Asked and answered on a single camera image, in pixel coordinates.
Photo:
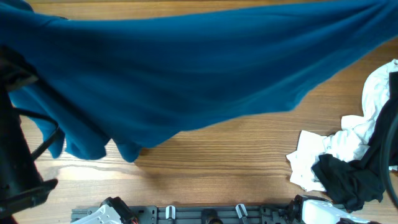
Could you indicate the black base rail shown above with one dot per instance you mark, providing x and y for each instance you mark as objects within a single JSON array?
[{"x": 202, "y": 214}]

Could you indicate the blue polo shirt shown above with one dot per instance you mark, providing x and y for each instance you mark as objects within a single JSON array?
[{"x": 140, "y": 82}]

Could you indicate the black garment at right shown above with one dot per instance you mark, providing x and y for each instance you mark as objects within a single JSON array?
[{"x": 354, "y": 183}]

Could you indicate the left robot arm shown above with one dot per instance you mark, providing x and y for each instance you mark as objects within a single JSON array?
[{"x": 22, "y": 186}]

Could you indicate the white t-shirt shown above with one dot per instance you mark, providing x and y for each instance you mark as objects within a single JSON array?
[{"x": 351, "y": 142}]

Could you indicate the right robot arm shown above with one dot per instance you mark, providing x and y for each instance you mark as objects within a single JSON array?
[{"x": 388, "y": 157}]

